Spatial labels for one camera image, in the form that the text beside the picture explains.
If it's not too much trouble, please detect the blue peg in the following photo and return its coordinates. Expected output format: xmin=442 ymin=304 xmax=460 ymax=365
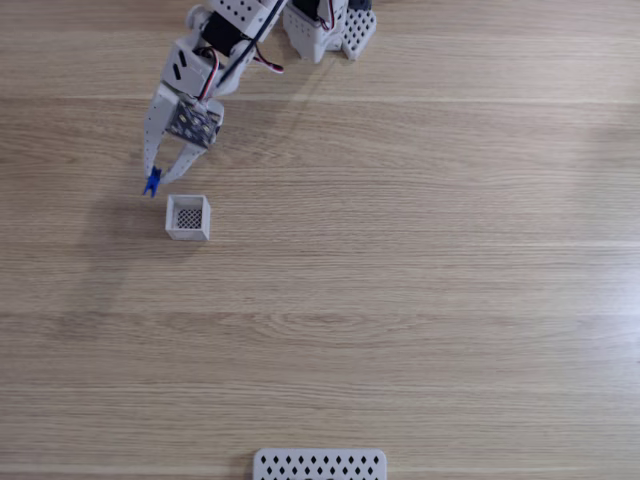
xmin=142 ymin=167 xmax=164 ymax=198

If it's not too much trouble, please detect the small white perforated crate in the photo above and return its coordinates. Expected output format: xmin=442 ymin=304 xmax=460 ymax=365
xmin=164 ymin=193 xmax=212 ymax=242

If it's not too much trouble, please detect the small white perforated plate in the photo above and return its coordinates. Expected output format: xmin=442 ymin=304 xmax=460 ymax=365
xmin=341 ymin=7 xmax=378 ymax=62

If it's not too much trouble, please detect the long white perforated plate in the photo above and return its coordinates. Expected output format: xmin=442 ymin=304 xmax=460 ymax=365
xmin=252 ymin=448 xmax=388 ymax=480

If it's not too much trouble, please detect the black camera circuit board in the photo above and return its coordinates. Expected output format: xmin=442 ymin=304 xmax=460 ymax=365
xmin=163 ymin=98 xmax=224 ymax=150

